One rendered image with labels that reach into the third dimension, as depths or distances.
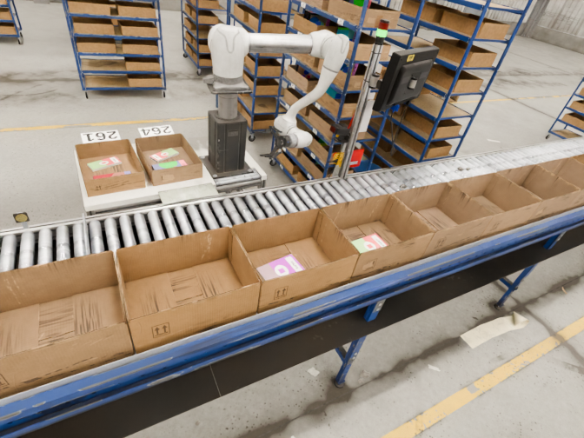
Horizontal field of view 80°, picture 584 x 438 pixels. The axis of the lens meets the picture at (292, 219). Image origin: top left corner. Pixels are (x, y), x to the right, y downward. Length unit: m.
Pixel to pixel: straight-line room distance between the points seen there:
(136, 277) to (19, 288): 0.33
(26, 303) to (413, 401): 1.90
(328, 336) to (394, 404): 0.80
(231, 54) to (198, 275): 1.10
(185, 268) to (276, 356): 0.50
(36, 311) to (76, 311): 0.11
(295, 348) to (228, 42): 1.44
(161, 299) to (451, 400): 1.76
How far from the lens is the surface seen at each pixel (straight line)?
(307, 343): 1.54
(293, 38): 2.22
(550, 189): 2.62
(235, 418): 2.04
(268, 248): 1.48
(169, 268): 1.37
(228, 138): 2.05
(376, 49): 2.03
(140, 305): 1.30
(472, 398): 2.50
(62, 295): 1.39
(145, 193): 2.01
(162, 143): 2.38
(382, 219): 1.77
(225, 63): 1.92
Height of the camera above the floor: 1.91
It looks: 39 degrees down
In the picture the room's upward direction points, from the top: 11 degrees clockwise
